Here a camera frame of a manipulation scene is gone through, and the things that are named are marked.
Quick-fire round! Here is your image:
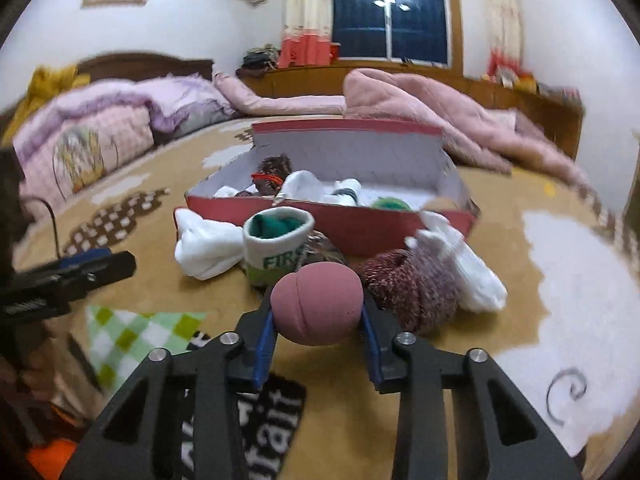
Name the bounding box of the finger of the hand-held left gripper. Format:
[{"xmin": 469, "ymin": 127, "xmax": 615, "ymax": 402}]
[
  {"xmin": 30, "ymin": 251, "xmax": 137, "ymax": 303},
  {"xmin": 55, "ymin": 248, "xmax": 112, "ymax": 271}
]

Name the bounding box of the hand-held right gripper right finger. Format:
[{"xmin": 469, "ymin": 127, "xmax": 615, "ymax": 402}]
[{"xmin": 360, "ymin": 292, "xmax": 583, "ymax": 480}]

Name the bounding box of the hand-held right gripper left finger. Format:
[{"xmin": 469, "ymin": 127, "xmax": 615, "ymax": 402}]
[{"xmin": 60, "ymin": 297, "xmax": 278, "ymax": 480}]

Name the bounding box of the dusty pink sock ball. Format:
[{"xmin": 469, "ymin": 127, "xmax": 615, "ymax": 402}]
[{"xmin": 270, "ymin": 261, "xmax": 365, "ymax": 347}]

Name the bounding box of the maroon melange knit sock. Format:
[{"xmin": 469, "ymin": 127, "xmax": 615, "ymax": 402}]
[{"xmin": 357, "ymin": 246, "xmax": 462, "ymax": 335}]

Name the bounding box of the red cardboard box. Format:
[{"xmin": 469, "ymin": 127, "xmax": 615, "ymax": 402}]
[{"xmin": 184, "ymin": 119, "xmax": 476, "ymax": 257}]

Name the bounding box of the dark brown knit sock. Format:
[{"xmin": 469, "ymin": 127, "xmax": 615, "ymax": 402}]
[{"xmin": 252, "ymin": 155, "xmax": 293, "ymax": 196}]

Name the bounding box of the pink checked cartoon quilt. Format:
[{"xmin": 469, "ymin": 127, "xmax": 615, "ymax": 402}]
[{"xmin": 12, "ymin": 80, "xmax": 156, "ymax": 211}]

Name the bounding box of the orange garment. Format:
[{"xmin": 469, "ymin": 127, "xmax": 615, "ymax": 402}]
[{"xmin": 27, "ymin": 437, "xmax": 83, "ymax": 469}]

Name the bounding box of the yellow knit garment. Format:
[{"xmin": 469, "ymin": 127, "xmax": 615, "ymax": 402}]
[{"xmin": 2, "ymin": 65, "xmax": 91, "ymax": 133}]

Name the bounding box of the purple ruffled pillow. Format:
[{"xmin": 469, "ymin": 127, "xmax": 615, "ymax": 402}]
[{"xmin": 145, "ymin": 72, "xmax": 241, "ymax": 146}]

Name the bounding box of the brown cloud print blanket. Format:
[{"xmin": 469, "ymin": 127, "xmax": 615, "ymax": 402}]
[{"xmin": 10, "ymin": 115, "xmax": 640, "ymax": 480}]

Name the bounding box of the wooden headboard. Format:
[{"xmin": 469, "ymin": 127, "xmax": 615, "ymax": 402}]
[{"xmin": 0, "ymin": 51, "xmax": 216, "ymax": 131}]

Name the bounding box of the pink checked rolled quilt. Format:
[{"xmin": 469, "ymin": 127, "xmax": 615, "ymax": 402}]
[{"xmin": 212, "ymin": 71, "xmax": 351, "ymax": 117}]

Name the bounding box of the pile of folded clothes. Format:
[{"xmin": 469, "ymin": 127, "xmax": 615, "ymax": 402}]
[{"xmin": 236, "ymin": 46, "xmax": 281, "ymax": 78}]

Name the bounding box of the wooden window cabinet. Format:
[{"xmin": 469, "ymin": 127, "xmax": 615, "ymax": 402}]
[{"xmin": 237, "ymin": 60, "xmax": 586, "ymax": 161}]

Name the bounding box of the white pink cloth pile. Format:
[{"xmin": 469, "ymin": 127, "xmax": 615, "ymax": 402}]
[{"xmin": 487, "ymin": 52, "xmax": 521, "ymax": 86}]

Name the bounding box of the yellow box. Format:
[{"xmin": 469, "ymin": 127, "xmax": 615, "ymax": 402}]
[{"xmin": 515, "ymin": 67, "xmax": 539, "ymax": 93}]

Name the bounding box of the patterned flat box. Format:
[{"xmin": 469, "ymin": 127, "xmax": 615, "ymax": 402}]
[{"xmin": 537, "ymin": 82, "xmax": 582, "ymax": 107}]

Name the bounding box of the cream and coral curtain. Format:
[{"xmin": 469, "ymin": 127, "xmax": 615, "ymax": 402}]
[
  {"xmin": 277, "ymin": 0, "xmax": 334, "ymax": 69},
  {"xmin": 479, "ymin": 0, "xmax": 524, "ymax": 77}
]

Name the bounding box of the window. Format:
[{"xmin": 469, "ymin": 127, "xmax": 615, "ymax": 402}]
[{"xmin": 327, "ymin": 0, "xmax": 463, "ymax": 68}]

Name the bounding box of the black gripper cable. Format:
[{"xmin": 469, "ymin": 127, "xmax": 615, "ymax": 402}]
[{"xmin": 20, "ymin": 198, "xmax": 61, "ymax": 257}]

